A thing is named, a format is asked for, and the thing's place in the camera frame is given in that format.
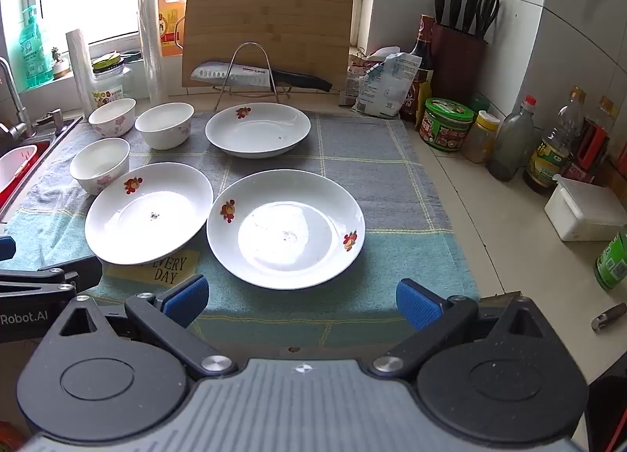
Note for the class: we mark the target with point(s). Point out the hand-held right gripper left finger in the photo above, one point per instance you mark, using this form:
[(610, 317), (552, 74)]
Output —
[(186, 302)]

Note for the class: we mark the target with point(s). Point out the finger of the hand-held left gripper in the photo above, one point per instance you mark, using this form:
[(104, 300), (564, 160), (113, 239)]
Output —
[(6, 250), (73, 273)]

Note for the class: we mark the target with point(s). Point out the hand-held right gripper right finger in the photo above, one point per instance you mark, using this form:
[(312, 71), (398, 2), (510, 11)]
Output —
[(416, 305)]

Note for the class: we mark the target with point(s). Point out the white plate with fruit print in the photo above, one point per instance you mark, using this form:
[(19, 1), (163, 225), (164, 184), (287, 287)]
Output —
[(147, 231), (264, 131)]

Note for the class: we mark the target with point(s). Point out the white bowl with pink flowers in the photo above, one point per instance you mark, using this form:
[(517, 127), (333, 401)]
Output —
[(100, 168), (164, 129), (112, 119)]

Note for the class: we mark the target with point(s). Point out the red plastic basin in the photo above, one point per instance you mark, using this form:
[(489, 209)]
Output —
[(10, 197)]

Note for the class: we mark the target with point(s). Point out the white strainer basket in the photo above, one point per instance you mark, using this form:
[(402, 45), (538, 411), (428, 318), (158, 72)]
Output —
[(17, 165)]

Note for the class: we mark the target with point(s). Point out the white plate two fruit prints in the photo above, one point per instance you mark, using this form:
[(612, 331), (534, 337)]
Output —
[(294, 261)]

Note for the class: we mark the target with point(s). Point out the steel sink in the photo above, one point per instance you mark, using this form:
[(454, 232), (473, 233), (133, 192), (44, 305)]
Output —
[(63, 129)]

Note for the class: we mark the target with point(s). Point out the grey teal checked dish towel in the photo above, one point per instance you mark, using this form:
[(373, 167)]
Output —
[(343, 163)]

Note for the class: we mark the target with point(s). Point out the metal faucet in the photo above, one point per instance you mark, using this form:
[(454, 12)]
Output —
[(12, 89)]

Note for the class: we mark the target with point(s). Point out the yellow lidded spice jar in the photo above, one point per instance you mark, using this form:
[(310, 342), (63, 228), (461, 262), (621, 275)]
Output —
[(480, 143)]

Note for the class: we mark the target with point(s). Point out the green lidded sauce jar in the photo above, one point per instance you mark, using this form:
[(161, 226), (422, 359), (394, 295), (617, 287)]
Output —
[(445, 129)]

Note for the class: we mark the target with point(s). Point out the glass bottle with red cap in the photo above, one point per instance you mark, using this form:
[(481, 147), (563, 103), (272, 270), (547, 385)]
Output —
[(512, 143)]

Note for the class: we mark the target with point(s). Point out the white plastic box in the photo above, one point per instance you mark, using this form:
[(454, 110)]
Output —
[(583, 214)]

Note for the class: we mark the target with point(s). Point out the short plastic wrap roll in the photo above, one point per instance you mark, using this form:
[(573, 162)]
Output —
[(81, 75)]

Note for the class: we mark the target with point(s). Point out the small metal tool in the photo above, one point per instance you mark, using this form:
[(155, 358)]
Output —
[(607, 316)]

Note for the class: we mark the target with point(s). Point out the glass jar with green lid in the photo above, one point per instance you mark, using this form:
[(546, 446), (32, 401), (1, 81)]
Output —
[(110, 85)]

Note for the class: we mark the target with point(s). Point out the small potted plant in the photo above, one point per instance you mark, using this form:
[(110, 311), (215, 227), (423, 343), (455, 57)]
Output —
[(59, 65)]

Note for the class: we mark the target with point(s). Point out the clear oil bottle green label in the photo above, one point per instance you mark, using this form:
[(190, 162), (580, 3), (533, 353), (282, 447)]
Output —
[(551, 158)]

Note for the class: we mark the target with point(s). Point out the green can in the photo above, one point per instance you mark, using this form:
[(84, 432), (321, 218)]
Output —
[(612, 261)]

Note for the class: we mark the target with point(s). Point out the yellow packet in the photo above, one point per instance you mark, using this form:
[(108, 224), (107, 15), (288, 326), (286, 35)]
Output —
[(423, 104)]

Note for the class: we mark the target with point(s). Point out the green dish soap bottle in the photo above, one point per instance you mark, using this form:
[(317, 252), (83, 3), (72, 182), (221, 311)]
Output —
[(34, 50)]

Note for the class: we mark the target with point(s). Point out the green capped jar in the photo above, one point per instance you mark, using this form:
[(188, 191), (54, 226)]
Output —
[(480, 103)]

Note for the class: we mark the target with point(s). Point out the white and blue bag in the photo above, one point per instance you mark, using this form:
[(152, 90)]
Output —
[(387, 89)]

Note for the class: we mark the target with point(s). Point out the dark teal container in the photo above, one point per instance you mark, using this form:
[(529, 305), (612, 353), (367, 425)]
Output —
[(132, 58)]

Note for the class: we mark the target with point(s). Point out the red and white bag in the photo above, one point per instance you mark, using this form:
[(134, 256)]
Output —
[(350, 85)]

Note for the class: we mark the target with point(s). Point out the red packet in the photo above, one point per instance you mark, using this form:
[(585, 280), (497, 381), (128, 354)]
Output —
[(590, 148)]

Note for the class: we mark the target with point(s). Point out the tall plastic wrap roll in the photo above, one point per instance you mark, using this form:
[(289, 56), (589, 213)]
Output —
[(149, 50)]

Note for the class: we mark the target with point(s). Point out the dark red knife block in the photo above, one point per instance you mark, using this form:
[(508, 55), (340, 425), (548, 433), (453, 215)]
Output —
[(458, 65)]

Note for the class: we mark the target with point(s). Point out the dark soy sauce bottle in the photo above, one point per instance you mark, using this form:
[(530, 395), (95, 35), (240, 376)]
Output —
[(423, 48)]

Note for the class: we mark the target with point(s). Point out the metal binder clip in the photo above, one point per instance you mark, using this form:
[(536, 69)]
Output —
[(362, 53)]

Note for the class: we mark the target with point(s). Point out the orange cooking oil bottle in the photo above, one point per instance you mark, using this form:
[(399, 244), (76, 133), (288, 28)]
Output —
[(169, 6)]

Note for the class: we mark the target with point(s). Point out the bamboo cutting board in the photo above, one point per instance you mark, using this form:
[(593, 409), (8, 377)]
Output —
[(269, 26)]

